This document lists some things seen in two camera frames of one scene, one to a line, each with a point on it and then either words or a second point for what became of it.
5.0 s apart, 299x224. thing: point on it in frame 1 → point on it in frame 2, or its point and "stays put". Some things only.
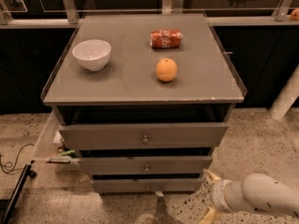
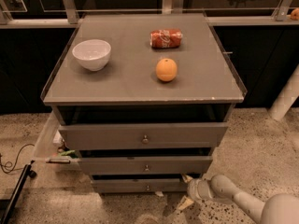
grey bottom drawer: x=148 y=185 stays put
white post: x=286 y=96 stays put
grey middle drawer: x=145 y=164 stays put
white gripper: x=217 y=192 → x=194 y=189
